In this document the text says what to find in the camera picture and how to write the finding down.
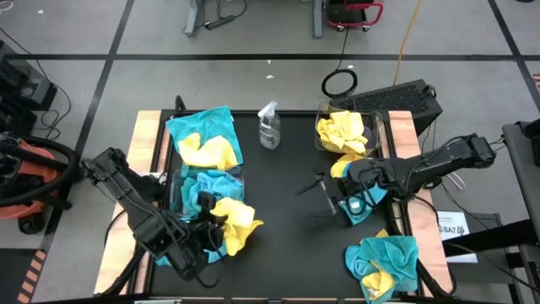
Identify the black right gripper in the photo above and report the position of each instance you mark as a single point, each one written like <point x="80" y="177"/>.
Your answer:
<point x="358" y="179"/>

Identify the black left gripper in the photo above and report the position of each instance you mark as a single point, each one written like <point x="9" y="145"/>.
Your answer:
<point x="208" y="234"/>

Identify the blue microfiber towel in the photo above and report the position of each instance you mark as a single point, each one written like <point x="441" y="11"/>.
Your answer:
<point x="218" y="255"/>
<point x="202" y="124"/>
<point x="219" y="183"/>
<point x="363" y="217"/>

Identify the teal terry microfiber towel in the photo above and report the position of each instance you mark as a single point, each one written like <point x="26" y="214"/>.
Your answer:
<point x="392" y="253"/>

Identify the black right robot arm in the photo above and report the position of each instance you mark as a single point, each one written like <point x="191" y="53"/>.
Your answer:
<point x="422" y="166"/>

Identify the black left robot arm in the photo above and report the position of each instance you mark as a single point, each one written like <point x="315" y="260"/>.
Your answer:
<point x="143" y="219"/>

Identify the clear plastic bin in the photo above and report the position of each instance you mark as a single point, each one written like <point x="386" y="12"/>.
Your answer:
<point x="177" y="202"/>
<point x="375" y="126"/>

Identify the clear plastic spray bottle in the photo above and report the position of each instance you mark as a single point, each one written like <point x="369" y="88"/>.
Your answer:
<point x="270" y="131"/>

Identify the black perforated computer tower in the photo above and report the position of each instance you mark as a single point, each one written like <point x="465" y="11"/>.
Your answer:
<point x="388" y="99"/>

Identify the white paper sheet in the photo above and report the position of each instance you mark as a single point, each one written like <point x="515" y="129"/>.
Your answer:
<point x="453" y="219"/>

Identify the grey desk leg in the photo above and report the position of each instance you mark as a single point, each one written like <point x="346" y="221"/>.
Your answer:
<point x="317" y="21"/>
<point x="195" y="17"/>

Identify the orange vacuum cleaner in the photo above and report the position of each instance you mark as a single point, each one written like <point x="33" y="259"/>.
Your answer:
<point x="40" y="165"/>

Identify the black metal bar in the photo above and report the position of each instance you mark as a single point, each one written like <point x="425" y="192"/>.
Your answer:
<point x="489" y="238"/>

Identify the red and black cart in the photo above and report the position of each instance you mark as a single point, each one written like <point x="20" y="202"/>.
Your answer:
<point x="346" y="12"/>

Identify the black power strip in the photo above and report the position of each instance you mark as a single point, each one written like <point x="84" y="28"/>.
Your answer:
<point x="219" y="22"/>

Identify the grey side table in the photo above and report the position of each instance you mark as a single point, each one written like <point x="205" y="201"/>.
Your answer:
<point x="523" y="169"/>

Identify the black computer case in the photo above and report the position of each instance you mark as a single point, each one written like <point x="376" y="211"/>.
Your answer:
<point x="19" y="86"/>

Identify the black metal table frame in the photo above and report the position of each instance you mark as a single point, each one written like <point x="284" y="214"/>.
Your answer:
<point x="432" y="276"/>

